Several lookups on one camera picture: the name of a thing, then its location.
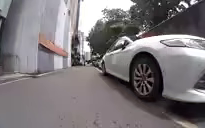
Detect row of parked vehicles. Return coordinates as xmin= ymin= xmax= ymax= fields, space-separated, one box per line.
xmin=88 ymin=53 xmax=104 ymax=69

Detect trees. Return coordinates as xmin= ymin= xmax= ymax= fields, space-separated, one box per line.
xmin=86 ymin=0 xmax=204 ymax=56

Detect grey asphalt road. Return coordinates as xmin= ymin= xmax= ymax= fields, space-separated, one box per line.
xmin=0 ymin=65 xmax=205 ymax=128

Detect white car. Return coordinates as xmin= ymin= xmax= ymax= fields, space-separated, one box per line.
xmin=100 ymin=34 xmax=205 ymax=104

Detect grey building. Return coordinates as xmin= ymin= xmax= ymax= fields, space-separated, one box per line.
xmin=0 ymin=0 xmax=81 ymax=79

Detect dark wall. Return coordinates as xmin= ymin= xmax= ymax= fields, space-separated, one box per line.
xmin=136 ymin=0 xmax=205 ymax=40

